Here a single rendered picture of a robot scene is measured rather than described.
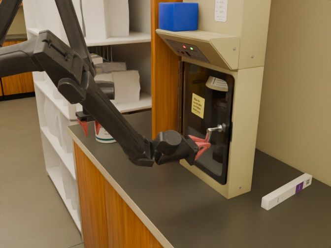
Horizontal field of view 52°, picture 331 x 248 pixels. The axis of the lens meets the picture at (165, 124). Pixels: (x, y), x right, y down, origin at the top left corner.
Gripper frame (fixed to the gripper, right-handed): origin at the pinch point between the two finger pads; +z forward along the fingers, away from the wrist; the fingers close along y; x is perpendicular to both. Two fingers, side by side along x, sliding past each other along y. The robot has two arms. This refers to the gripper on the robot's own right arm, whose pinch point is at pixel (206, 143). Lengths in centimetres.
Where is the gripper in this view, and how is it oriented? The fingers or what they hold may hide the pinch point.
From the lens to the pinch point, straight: 118.6
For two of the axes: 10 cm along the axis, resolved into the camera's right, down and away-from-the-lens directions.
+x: -1.4, 8.2, 5.6
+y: -4.9, -5.5, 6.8
